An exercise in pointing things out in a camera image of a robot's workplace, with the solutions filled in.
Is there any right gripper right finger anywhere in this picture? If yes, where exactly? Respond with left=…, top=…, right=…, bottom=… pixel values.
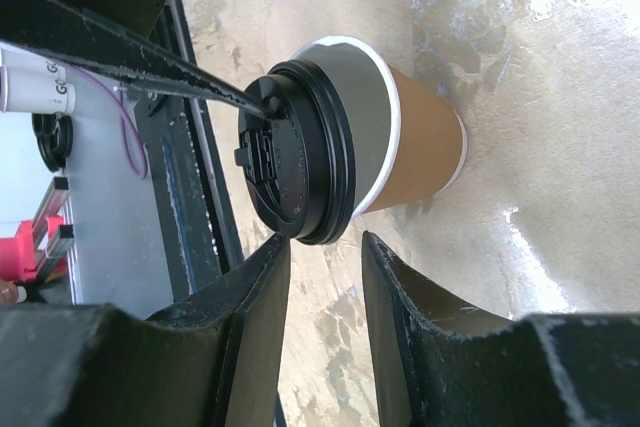
left=362, top=232, right=639, bottom=426

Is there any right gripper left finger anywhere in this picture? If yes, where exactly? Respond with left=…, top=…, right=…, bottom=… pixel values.
left=1, top=234, right=291, bottom=426

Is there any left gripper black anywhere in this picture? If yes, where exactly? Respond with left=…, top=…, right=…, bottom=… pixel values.
left=1, top=0, right=277, bottom=118

